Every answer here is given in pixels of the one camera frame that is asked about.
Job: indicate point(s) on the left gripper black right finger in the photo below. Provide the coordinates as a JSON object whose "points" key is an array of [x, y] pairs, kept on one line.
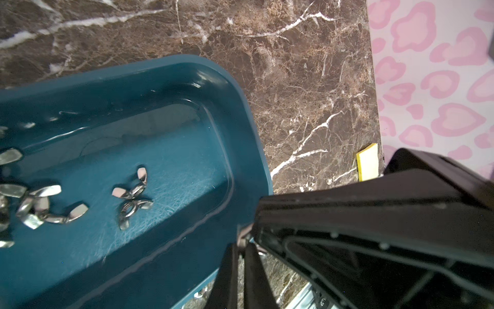
{"points": [[257, 290]]}

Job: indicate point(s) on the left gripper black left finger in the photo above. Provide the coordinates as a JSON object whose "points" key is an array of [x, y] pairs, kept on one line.
{"points": [[224, 293]]}

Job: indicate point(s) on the teal plastic storage box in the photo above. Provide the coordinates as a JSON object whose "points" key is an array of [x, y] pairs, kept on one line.
{"points": [[187, 121]]}

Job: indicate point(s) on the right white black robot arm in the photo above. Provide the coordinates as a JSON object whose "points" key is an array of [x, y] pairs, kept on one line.
{"points": [[420, 236]]}

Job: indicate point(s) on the wing nut pair lower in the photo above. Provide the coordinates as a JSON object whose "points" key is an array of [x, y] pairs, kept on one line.
{"points": [[129, 209]]}

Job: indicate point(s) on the wing nut pair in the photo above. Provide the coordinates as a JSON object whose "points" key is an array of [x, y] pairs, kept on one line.
{"points": [[139, 187], [129, 209]]}

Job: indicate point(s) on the wing nut pair upper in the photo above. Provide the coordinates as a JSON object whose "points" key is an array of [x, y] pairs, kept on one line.
{"points": [[139, 187]]}

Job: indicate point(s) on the pile of silver wing nuts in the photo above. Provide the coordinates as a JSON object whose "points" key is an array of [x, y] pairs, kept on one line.
{"points": [[27, 190]]}

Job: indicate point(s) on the yellow sticky note pad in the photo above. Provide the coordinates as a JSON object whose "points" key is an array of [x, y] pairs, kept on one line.
{"points": [[368, 163]]}

